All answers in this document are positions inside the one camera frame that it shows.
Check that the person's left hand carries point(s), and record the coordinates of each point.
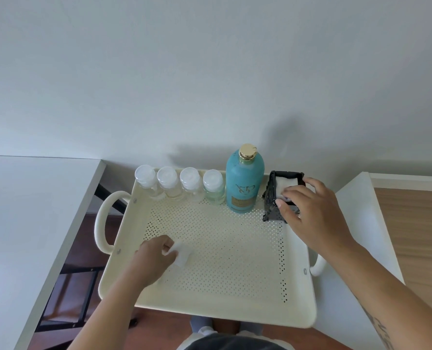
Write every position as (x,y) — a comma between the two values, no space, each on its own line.
(148,260)

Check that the person's right hand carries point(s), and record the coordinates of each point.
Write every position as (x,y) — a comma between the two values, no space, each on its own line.
(318,218)

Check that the person's right thumb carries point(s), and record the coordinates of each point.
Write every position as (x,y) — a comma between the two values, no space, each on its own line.
(287,208)

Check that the person's right middle finger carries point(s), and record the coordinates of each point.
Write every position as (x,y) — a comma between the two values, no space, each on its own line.
(315,184)

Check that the person's left fingers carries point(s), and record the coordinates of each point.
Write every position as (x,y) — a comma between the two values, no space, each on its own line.
(167,247)

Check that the white cotton pad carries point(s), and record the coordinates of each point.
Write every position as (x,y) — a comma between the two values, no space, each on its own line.
(182,254)

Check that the black ornate pad holder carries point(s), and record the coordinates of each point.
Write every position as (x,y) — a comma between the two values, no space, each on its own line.
(272,200)

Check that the person's left forearm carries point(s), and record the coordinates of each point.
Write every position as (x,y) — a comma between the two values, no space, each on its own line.
(108,313)

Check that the person's right forearm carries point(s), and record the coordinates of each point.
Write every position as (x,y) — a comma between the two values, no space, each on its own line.
(387,298)

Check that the stack of cotton rounds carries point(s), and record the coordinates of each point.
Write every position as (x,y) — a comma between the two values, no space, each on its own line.
(288,182)

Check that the teal bottle with gold cap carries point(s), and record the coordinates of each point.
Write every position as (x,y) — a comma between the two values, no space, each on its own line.
(243,185)

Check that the small clear white-capped bottle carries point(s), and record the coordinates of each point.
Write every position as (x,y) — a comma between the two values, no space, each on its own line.
(213,184)
(168,180)
(191,181)
(146,178)

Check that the cream perforated trolley cart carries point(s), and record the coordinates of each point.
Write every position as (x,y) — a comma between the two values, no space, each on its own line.
(234,258)

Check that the grey slipper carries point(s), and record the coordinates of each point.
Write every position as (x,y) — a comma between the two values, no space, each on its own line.
(201,324)
(251,327)

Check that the person's dark grey clothing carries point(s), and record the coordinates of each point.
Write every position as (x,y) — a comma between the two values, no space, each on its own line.
(234,342)

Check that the white table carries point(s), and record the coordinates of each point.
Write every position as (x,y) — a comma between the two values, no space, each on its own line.
(22,229)

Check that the black metal table frame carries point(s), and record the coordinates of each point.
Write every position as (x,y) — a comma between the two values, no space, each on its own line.
(79,284)

